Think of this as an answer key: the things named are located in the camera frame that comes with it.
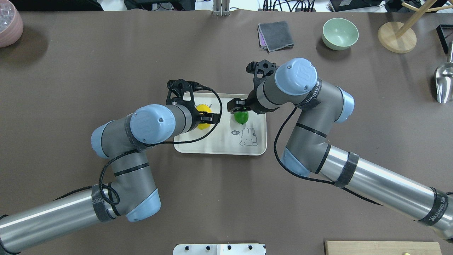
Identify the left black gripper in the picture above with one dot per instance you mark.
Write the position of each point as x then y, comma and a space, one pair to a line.
194, 116

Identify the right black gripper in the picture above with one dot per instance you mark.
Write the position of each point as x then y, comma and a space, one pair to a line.
252, 101

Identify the yellow lemon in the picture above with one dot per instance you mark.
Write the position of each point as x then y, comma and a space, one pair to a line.
203, 108

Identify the green lime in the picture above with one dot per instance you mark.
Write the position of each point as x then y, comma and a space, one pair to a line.
241, 117

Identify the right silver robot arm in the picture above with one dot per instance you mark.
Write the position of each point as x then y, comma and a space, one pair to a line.
395, 151

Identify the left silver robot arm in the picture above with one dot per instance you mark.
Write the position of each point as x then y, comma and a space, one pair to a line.
125, 185

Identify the cream rectangular tray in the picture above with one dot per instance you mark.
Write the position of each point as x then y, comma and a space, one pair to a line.
229, 137

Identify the grey folded cloth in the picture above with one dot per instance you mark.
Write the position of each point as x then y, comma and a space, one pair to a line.
275, 36

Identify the mint green bowl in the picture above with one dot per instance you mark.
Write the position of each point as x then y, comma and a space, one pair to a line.
339, 34

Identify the bamboo cutting board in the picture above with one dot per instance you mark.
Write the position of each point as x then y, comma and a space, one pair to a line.
381, 248

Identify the wooden mug tree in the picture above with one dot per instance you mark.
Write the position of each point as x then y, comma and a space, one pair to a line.
400, 38

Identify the metal scoop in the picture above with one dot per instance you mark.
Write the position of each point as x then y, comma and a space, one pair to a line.
444, 78

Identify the pink bowl with ice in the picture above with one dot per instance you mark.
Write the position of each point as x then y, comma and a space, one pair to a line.
11, 24

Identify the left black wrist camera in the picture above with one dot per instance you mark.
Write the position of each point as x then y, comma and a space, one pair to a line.
181, 92

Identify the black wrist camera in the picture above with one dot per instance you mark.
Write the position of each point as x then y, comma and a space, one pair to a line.
261, 70
181, 92

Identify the aluminium frame post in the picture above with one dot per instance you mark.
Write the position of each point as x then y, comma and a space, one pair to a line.
221, 8

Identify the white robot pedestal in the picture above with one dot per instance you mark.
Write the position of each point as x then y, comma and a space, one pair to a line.
220, 249

